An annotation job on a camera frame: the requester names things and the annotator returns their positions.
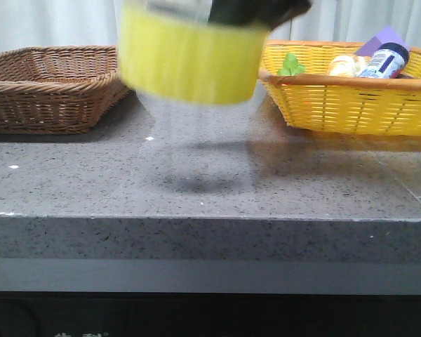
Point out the yellow tape roll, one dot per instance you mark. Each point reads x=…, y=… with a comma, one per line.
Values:
x=169, y=49

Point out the white curtain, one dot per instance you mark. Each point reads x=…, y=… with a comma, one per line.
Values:
x=65, y=23

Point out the yellow plastic woven basket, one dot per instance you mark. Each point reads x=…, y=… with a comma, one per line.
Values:
x=315, y=101

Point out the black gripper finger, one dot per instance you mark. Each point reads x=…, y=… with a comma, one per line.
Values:
x=271, y=13

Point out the purple block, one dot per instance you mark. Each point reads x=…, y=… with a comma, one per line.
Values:
x=386, y=35

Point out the brown wicker basket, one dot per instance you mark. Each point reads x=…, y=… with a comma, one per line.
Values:
x=58, y=89

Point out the blue white labelled bottle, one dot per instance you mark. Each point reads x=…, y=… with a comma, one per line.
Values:
x=387, y=62

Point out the green artificial leaf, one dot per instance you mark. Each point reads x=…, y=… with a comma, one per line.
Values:
x=291, y=66

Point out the bread roll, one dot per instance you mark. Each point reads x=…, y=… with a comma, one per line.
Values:
x=347, y=65

